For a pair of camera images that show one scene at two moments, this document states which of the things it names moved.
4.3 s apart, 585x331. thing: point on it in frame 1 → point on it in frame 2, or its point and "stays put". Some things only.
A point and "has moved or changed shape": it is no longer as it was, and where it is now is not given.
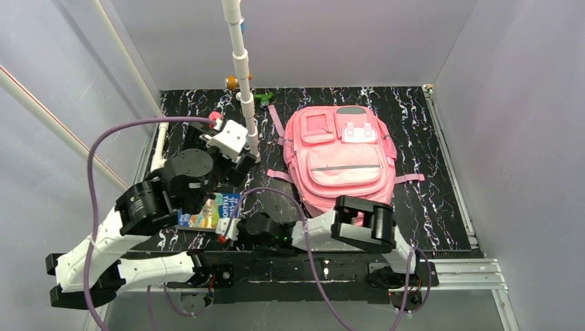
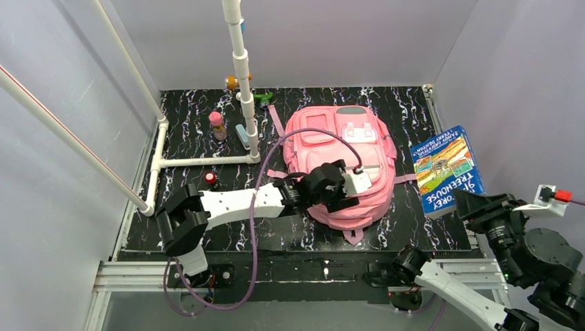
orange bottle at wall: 232,83 stays put
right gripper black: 239,225 → 490,212
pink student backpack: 334,151 stays put
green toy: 265,98 stays put
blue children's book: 218,205 has moved or changed shape
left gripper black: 244,160 → 336,192
